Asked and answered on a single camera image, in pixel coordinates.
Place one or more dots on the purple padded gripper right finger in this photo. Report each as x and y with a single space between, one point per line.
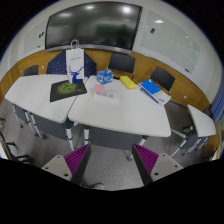
153 166

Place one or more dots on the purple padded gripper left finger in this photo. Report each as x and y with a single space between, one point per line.
72 166

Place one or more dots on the middle white table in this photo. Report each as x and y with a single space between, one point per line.
119 124

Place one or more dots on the white table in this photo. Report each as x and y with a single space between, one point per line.
119 124
32 95
199 133

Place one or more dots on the right white table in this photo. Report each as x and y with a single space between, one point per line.
199 133

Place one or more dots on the black office chair left edge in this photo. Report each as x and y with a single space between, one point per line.
5 151

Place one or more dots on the black mouse pad green logo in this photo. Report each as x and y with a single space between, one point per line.
65 89

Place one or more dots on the blue white book box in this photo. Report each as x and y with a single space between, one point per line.
154 92

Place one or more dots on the pink sticky note pad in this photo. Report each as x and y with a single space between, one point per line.
98 89

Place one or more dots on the left white table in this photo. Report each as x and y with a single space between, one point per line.
32 95

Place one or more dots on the yellow box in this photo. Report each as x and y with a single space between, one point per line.
127 82

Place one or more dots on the black chair back right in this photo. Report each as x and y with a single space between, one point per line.
164 78

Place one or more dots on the black chair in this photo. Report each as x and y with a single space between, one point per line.
164 78
122 62

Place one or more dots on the blue tissue box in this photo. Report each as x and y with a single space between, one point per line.
104 76

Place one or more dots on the blue dotted chair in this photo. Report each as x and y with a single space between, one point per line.
58 65

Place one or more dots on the grey chair far left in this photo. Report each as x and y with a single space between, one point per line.
32 70

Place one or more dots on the black chair back centre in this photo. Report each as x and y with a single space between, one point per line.
122 62

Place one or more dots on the white paper bag blue deer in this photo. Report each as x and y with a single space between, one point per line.
75 62

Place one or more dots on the glass whiteboard right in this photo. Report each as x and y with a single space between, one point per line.
166 38

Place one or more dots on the glass whiteboard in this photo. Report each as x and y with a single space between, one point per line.
166 38
34 38

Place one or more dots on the glass whiteboard left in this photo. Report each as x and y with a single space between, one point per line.
34 38

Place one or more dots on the large wall television screen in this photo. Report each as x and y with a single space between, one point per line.
105 25

